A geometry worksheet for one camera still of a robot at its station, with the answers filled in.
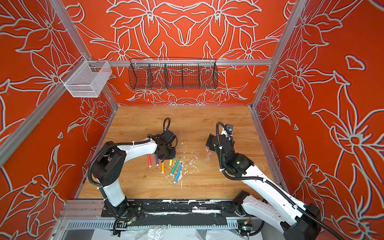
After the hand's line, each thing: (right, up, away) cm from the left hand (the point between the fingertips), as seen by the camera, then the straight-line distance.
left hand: (174, 156), depth 92 cm
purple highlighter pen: (-10, -3, -4) cm, 11 cm away
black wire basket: (-1, +54, +6) cm, 54 cm away
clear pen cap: (+23, +1, 0) cm, 23 cm away
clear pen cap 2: (+21, -1, -2) cm, 21 cm away
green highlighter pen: (+1, -5, -5) cm, 8 cm away
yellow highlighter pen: (-2, -3, -4) cm, 5 cm away
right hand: (+23, +15, -16) cm, 32 cm away
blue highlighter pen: (+3, -8, -8) cm, 12 cm away
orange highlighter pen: (-6, -5, -6) cm, 10 cm away
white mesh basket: (-55, +49, 0) cm, 74 cm away
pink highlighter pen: (-15, -2, -2) cm, 16 cm away
